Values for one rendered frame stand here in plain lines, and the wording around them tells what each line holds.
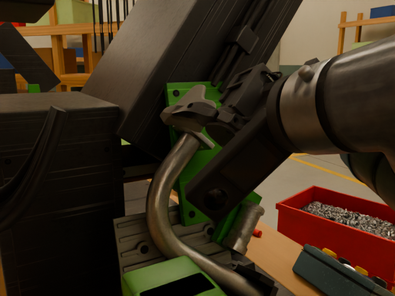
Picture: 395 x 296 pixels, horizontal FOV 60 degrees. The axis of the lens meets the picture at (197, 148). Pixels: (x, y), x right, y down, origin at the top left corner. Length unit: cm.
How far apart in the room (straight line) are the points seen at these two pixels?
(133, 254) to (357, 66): 37
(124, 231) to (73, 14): 318
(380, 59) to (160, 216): 32
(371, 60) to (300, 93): 6
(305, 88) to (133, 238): 32
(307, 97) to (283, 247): 59
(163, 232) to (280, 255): 39
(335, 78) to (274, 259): 57
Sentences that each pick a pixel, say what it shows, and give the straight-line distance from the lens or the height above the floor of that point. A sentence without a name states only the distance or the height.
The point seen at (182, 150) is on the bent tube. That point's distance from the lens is 46.
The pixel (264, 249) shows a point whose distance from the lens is 80.
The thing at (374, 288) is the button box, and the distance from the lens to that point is 66.
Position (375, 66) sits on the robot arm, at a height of 130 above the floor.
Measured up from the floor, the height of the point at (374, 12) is 211.
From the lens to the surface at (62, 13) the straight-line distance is 365.
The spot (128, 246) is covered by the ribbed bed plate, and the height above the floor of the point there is 105.
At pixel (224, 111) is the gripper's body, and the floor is 125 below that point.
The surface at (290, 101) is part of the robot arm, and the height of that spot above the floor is 127.
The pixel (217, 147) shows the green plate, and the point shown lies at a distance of 53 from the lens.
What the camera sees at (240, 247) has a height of 104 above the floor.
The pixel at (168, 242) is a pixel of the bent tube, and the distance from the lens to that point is 46.
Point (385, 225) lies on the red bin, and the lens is 106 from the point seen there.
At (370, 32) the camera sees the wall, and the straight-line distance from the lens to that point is 745.
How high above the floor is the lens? 130
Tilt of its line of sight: 14 degrees down
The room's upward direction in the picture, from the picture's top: straight up
